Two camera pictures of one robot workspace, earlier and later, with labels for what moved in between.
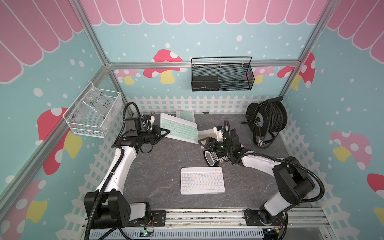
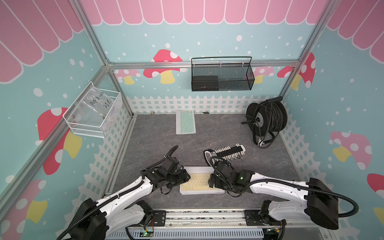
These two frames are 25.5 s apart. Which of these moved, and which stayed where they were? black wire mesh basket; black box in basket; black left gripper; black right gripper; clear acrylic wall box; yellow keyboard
Moved: black left gripper; yellow keyboard; black right gripper
Stayed: black box in basket; black wire mesh basket; clear acrylic wall box
